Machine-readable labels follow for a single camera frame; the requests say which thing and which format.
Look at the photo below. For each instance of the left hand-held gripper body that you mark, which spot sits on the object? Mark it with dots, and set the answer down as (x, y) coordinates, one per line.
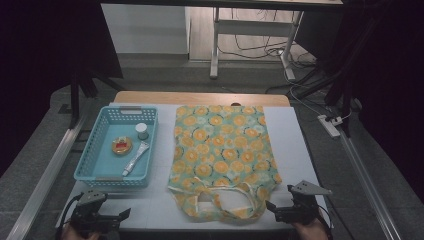
(87, 213)

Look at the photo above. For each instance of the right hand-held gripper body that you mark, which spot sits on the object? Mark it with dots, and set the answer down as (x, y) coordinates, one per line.
(305, 208)

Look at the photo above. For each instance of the light blue plastic basket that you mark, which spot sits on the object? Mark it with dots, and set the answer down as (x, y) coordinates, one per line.
(110, 163)

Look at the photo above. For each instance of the white tube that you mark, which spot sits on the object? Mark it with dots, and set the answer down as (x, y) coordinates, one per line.
(135, 159)

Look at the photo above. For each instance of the orange floral cloth bag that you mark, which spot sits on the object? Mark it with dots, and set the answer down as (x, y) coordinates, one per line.
(220, 156)

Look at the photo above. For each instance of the small white-capped jar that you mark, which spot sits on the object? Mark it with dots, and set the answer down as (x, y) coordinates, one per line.
(142, 130)

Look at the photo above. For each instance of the person's right hand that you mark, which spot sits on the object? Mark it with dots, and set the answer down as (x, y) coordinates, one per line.
(310, 231)

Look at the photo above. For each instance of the person's left hand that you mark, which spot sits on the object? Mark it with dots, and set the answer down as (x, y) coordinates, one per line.
(71, 234)

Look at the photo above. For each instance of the white table mat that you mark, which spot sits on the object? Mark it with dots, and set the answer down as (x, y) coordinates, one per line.
(293, 146)

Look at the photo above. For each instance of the white power strip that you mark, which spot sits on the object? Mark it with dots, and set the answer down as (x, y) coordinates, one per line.
(328, 126)

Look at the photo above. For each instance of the black tripod stand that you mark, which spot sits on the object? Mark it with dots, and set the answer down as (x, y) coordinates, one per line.
(343, 90)
(78, 93)

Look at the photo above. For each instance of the black curtain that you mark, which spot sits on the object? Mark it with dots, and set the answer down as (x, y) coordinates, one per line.
(43, 50)
(393, 83)

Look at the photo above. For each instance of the aluminium rail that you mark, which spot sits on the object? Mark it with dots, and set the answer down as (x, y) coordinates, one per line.
(46, 176)
(366, 186)

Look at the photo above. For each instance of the white desk frame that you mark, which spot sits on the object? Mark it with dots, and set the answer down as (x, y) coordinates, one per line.
(253, 28)

